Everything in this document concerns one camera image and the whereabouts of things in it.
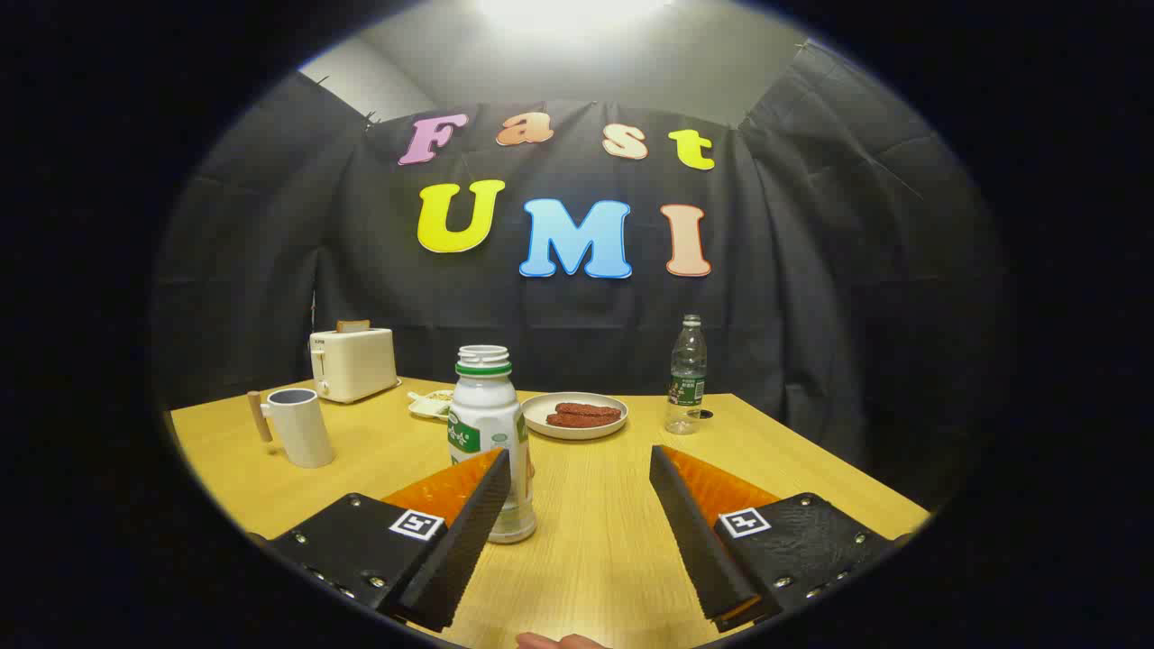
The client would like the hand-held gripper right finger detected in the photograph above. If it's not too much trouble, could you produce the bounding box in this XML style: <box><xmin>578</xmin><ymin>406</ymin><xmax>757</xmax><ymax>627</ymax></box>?
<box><xmin>649</xmin><ymin>444</ymin><xmax>902</xmax><ymax>634</ymax></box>

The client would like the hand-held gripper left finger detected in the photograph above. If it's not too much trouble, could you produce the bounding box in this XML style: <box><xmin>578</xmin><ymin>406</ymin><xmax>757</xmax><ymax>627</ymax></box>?
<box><xmin>268</xmin><ymin>447</ymin><xmax>513</xmax><ymax>634</ymax></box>

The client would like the white juice bottle green label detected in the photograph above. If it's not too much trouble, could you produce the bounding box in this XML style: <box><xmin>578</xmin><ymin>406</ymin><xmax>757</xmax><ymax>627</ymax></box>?
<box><xmin>447</xmin><ymin>345</ymin><xmax>538</xmax><ymax>544</ymax></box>

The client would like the white cup wooden handle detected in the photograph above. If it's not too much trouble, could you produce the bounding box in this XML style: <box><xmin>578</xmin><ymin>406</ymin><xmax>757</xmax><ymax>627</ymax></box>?
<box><xmin>248</xmin><ymin>388</ymin><xmax>335</xmax><ymax>469</ymax></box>

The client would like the clear plastic water bottle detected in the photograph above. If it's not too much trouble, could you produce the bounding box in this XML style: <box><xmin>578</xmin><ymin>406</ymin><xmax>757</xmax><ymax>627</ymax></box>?
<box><xmin>664</xmin><ymin>315</ymin><xmax>709</xmax><ymax>435</ymax></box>

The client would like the wooden table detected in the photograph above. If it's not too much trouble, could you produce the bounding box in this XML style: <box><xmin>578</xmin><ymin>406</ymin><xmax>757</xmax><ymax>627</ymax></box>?
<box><xmin>169</xmin><ymin>377</ymin><xmax>931</xmax><ymax>649</ymax></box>

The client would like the small white bean dish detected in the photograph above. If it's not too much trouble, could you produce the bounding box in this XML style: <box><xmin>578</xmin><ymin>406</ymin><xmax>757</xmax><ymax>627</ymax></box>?
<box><xmin>408</xmin><ymin>388</ymin><xmax>456</xmax><ymax>421</ymax></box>

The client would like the white round plate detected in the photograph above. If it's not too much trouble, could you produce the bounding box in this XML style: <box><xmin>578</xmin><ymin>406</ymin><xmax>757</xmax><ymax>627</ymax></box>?
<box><xmin>521</xmin><ymin>392</ymin><xmax>629</xmax><ymax>441</ymax></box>

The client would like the cream toaster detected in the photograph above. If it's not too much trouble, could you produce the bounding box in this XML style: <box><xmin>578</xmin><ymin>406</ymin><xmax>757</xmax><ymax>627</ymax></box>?
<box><xmin>309</xmin><ymin>326</ymin><xmax>402</xmax><ymax>404</ymax></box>

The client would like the black backdrop cloth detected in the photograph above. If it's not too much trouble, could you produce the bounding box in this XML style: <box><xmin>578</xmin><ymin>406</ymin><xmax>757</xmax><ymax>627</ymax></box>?
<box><xmin>149</xmin><ymin>41</ymin><xmax>1006</xmax><ymax>506</ymax></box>

